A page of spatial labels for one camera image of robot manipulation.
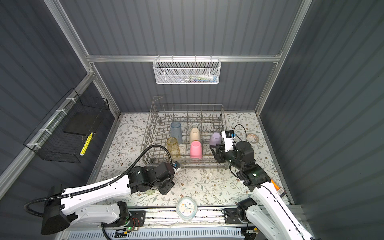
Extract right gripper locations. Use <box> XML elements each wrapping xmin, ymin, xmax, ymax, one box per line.
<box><xmin>210</xmin><ymin>142</ymin><xmax>243</xmax><ymax>172</ymax></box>

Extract purple cup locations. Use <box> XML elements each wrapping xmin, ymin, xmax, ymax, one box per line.
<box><xmin>209</xmin><ymin>132</ymin><xmax>222</xmax><ymax>146</ymax></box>

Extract pink cup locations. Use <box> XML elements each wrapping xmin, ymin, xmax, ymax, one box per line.
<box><xmin>190</xmin><ymin>141</ymin><xmax>203</xmax><ymax>161</ymax></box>

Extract yellow transparent cup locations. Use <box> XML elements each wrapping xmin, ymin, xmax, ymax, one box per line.
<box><xmin>167</xmin><ymin>137</ymin><xmax>181</xmax><ymax>159</ymax></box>

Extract beige cup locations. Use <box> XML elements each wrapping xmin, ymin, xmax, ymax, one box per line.
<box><xmin>190</xmin><ymin>128</ymin><xmax>201</xmax><ymax>143</ymax></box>

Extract blue textured cup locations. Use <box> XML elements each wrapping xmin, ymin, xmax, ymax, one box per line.
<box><xmin>170</xmin><ymin>121</ymin><xmax>183</xmax><ymax>145</ymax></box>

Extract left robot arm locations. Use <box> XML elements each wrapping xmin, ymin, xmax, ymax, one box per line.
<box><xmin>24</xmin><ymin>145</ymin><xmax>181</xmax><ymax>235</ymax></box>

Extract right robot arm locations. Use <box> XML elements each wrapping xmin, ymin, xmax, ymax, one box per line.
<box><xmin>210</xmin><ymin>141</ymin><xmax>315</xmax><ymax>240</ymax></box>

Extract white square clock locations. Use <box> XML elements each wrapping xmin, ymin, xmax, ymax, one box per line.
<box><xmin>176</xmin><ymin>197</ymin><xmax>198</xmax><ymax>221</ymax></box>

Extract markers in white basket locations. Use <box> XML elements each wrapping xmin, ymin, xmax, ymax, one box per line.
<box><xmin>178</xmin><ymin>74</ymin><xmax>219</xmax><ymax>84</ymax></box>

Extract yellow marker in black basket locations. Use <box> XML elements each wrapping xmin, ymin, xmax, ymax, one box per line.
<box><xmin>80</xmin><ymin>133</ymin><xmax>94</xmax><ymax>156</ymax></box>

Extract black pad in basket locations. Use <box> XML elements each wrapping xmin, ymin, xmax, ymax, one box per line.
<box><xmin>63</xmin><ymin>113</ymin><xmax>97</xmax><ymax>136</ymax></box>

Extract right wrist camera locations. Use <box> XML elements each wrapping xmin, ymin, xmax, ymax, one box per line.
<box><xmin>221</xmin><ymin>130</ymin><xmax>236</xmax><ymax>152</ymax></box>

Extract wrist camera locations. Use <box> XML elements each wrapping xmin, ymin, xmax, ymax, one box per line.
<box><xmin>172</xmin><ymin>161</ymin><xmax>181</xmax><ymax>173</ymax></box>
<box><xmin>221</xmin><ymin>130</ymin><xmax>236</xmax><ymax>152</ymax></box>

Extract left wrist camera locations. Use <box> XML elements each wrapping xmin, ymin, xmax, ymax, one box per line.
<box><xmin>172</xmin><ymin>161</ymin><xmax>181</xmax><ymax>173</ymax></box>

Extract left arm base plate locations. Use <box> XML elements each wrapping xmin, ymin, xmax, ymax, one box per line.
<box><xmin>104</xmin><ymin>211</ymin><xmax>146</xmax><ymax>228</ymax></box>

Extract grey wire dish rack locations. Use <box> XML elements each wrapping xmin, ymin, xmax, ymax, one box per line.
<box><xmin>143</xmin><ymin>96</ymin><xmax>227</xmax><ymax>168</ymax></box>

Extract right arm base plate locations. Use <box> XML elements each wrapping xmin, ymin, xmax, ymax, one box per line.
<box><xmin>221</xmin><ymin>208</ymin><xmax>243</xmax><ymax>225</ymax></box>

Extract white mesh wall basket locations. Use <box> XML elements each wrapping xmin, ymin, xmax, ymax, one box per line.
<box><xmin>153</xmin><ymin>59</ymin><xmax>222</xmax><ymax>85</ymax></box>

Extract black wire wall basket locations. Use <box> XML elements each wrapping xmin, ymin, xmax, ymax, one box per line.
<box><xmin>24</xmin><ymin>91</ymin><xmax>110</xmax><ymax>164</ymax></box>

